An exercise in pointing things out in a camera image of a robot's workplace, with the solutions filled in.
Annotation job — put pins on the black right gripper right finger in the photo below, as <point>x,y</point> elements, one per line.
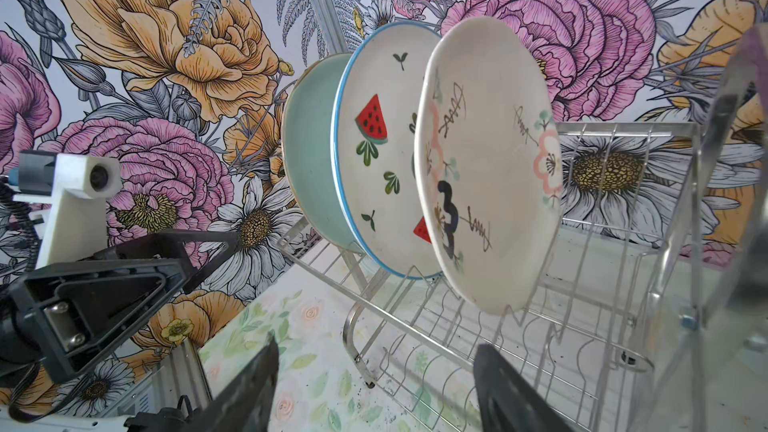
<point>506,400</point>

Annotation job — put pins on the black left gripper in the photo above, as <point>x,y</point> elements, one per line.
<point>68,317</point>

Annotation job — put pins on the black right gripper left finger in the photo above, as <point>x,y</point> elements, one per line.
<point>246,403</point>

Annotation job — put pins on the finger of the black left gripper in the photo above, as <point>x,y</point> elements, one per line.
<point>171,244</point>

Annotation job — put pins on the chrome wire dish rack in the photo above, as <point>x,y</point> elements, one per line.
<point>656,279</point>

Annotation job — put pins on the white watermelon pattern plate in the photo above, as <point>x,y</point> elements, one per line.
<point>372,148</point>

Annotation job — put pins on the cream white plate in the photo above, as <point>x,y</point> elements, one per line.
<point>488,164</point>

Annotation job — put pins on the pale green plate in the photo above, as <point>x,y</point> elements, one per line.
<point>306,146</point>

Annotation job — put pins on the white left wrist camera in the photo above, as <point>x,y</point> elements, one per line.
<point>75,189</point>

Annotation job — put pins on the aluminium corner post left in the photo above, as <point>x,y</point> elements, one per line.
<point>330,26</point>

